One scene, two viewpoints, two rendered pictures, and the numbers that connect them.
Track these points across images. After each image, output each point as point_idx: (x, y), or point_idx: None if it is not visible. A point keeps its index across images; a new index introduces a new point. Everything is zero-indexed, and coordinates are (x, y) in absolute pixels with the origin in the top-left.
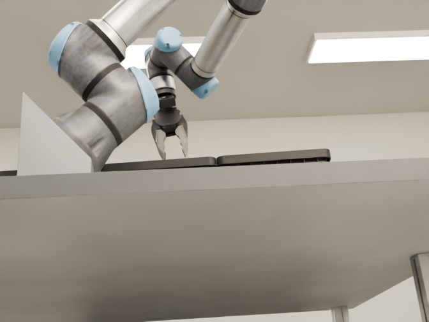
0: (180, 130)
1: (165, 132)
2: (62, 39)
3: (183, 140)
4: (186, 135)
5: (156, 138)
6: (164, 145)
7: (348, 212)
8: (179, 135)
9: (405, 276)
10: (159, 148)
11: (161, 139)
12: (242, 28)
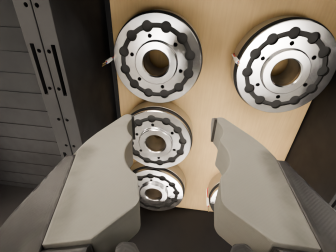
0: (87, 199)
1: (225, 205)
2: None
3: (107, 141)
4: (74, 160)
5: (280, 175)
6: (221, 137)
7: None
8: (116, 168)
9: None
10: (248, 134)
11: (242, 166)
12: None
